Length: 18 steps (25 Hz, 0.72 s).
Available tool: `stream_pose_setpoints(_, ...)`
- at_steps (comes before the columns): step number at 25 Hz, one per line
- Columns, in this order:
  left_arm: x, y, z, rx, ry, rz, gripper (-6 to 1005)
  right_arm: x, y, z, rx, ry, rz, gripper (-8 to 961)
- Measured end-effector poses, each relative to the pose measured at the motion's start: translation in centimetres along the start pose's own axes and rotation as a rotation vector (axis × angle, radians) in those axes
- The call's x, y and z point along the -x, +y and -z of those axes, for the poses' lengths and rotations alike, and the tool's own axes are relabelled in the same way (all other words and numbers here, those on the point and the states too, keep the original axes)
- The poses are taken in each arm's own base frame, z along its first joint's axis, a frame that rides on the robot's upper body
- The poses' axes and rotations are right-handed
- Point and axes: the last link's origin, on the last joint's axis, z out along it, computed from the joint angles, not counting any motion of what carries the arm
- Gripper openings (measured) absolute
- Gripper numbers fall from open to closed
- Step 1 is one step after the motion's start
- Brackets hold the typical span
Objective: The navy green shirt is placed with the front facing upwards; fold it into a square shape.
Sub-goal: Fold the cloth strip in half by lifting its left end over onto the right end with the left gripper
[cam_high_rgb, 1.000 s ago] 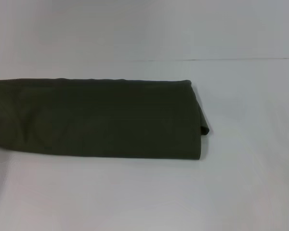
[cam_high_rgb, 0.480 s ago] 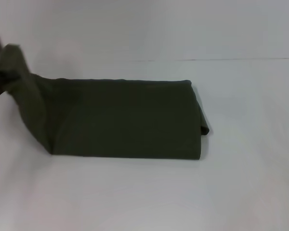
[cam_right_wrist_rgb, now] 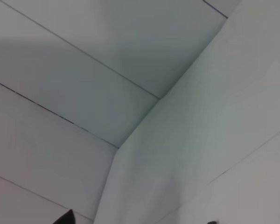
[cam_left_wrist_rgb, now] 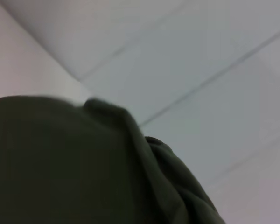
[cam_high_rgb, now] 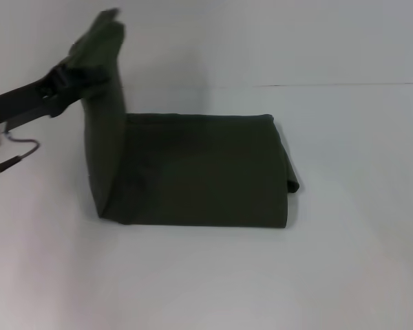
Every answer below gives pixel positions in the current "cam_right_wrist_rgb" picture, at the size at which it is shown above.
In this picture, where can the dark green FREE! t-shirt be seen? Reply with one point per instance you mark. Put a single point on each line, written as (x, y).
(65, 219)

